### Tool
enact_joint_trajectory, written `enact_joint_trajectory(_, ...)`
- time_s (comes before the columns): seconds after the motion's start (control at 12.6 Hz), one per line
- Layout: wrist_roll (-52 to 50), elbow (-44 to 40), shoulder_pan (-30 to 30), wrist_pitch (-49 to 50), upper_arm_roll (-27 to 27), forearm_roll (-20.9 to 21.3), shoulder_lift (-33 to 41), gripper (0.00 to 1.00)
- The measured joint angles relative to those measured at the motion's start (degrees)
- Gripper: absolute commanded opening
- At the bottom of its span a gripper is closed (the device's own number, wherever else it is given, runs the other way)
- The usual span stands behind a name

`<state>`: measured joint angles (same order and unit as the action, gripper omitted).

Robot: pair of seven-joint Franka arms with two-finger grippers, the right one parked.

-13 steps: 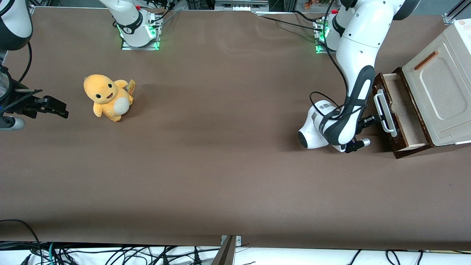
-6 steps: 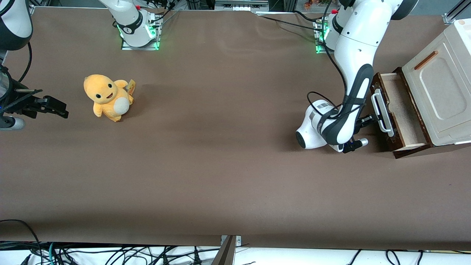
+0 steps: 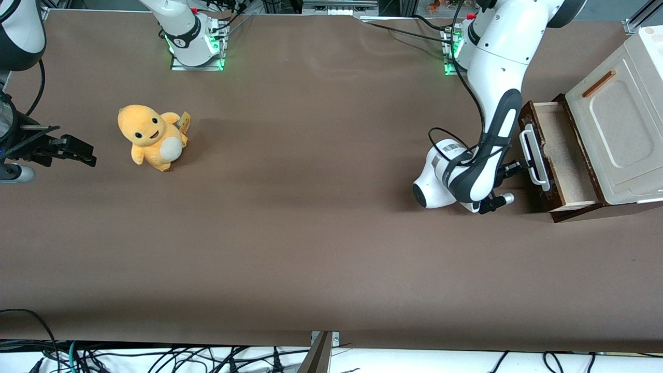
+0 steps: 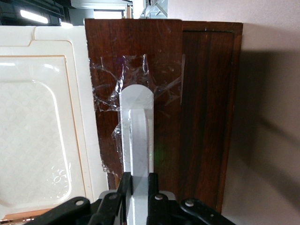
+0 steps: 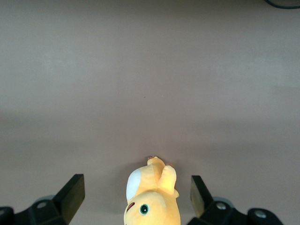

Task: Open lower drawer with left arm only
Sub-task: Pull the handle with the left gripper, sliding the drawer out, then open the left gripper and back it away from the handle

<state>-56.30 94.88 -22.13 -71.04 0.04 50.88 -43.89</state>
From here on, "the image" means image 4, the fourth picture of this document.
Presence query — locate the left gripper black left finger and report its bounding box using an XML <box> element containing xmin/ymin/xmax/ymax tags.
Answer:
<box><xmin>25</xmin><ymin>172</ymin><xmax>133</xmax><ymax>225</ymax></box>

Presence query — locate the clear adhesive tape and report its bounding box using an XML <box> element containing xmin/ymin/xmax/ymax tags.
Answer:
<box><xmin>88</xmin><ymin>53</ymin><xmax>186</xmax><ymax>179</ymax></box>

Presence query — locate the cream toy oven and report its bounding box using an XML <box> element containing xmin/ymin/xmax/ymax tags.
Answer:
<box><xmin>0</xmin><ymin>24</ymin><xmax>110</xmax><ymax>221</ymax></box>

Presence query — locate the grey metal shelf frame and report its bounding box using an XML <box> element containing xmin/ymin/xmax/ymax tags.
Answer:
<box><xmin>126</xmin><ymin>0</ymin><xmax>170</xmax><ymax>19</ymax></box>

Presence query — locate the dark wooden cabinet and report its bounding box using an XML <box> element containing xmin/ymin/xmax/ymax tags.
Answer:
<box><xmin>181</xmin><ymin>21</ymin><xmax>244</xmax><ymax>213</ymax></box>

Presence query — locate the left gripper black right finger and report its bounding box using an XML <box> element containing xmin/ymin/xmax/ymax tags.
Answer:
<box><xmin>147</xmin><ymin>172</ymin><xmax>235</xmax><ymax>225</ymax></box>

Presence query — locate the copper oven handle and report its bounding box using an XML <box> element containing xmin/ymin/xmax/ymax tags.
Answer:
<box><xmin>0</xmin><ymin>215</ymin><xmax>36</xmax><ymax>223</ymax></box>

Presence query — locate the bright ceiling light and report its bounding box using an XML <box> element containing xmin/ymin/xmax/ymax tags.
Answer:
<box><xmin>20</xmin><ymin>9</ymin><xmax>49</xmax><ymax>24</ymax></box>

